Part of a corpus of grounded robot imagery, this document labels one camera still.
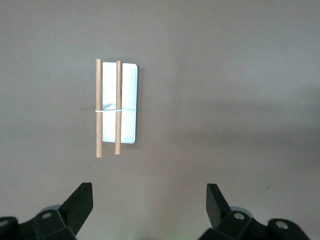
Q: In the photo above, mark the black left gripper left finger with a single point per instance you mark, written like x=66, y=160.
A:
x=70, y=212

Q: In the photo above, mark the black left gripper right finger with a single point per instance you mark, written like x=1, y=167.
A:
x=225, y=220

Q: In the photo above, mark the white towel rack wooden bars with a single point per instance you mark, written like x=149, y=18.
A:
x=128, y=87

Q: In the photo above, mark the brown paper table cover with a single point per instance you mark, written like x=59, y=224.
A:
x=225, y=75

